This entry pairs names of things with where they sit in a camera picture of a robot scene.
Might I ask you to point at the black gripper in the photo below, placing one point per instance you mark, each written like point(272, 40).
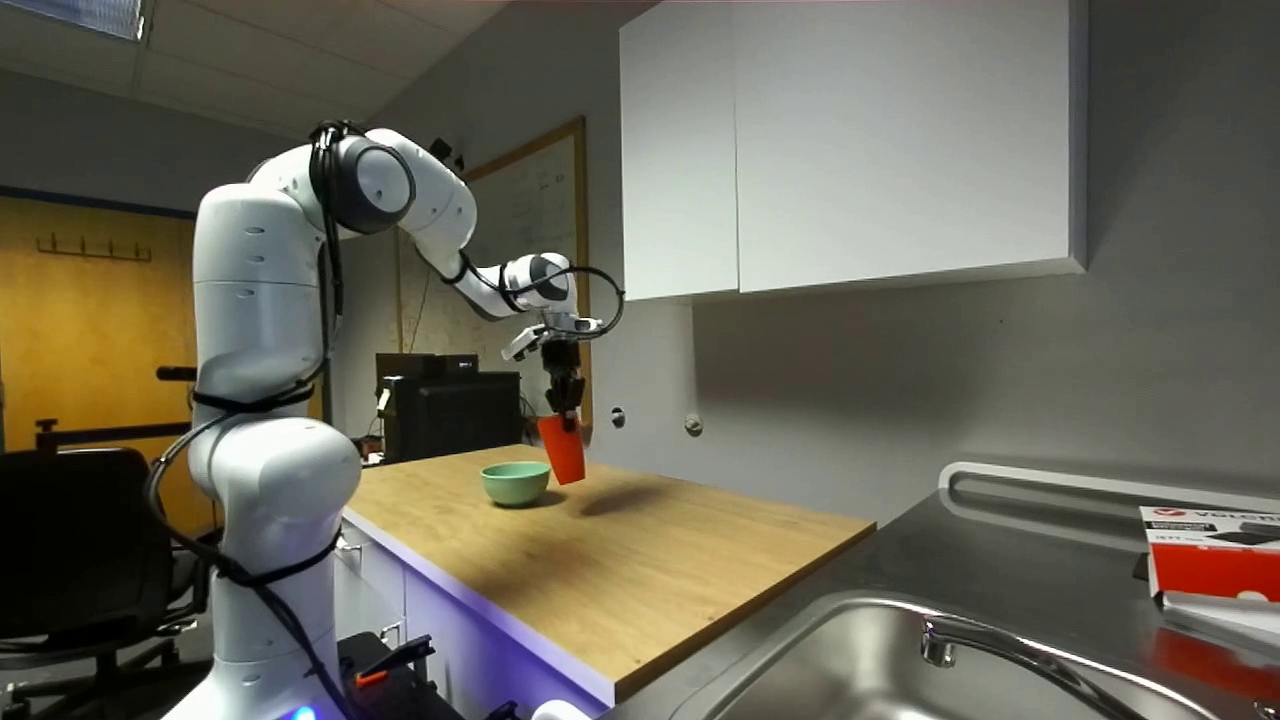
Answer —
point(560, 360)

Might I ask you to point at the red plastic cup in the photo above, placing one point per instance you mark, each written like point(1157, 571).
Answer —
point(564, 448)

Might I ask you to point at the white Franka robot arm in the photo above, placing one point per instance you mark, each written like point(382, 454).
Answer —
point(263, 333)

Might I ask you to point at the mint green bowl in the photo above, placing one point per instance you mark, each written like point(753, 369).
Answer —
point(519, 480)

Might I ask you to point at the black printer appliance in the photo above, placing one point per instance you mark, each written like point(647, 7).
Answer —
point(447, 411)

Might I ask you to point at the black and red floor equipment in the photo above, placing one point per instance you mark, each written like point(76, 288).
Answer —
point(394, 672)

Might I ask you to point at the stainless steel sink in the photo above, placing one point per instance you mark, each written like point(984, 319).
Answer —
point(852, 667)

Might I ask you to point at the yellow wooden door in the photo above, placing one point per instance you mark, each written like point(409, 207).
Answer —
point(93, 333)

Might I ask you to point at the black office chair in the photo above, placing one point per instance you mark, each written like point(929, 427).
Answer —
point(80, 545)

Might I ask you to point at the chrome faucet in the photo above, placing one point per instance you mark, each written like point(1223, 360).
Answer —
point(1013, 644)

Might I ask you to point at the ceiling light panel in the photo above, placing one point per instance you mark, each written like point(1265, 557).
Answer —
point(80, 14)

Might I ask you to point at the red and white box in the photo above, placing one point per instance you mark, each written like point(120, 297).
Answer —
point(1212, 564)

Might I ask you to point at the round wall knob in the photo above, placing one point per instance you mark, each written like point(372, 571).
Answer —
point(616, 416)
point(692, 427)

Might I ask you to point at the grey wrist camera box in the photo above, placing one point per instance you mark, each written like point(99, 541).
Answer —
point(522, 342)

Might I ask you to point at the white wall cabinet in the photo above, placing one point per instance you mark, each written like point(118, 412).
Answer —
point(852, 142)

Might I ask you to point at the wall coat hook rail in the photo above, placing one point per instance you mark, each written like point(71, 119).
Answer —
point(93, 247)

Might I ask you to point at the white metal tube rail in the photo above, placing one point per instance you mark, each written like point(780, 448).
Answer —
point(1064, 474)

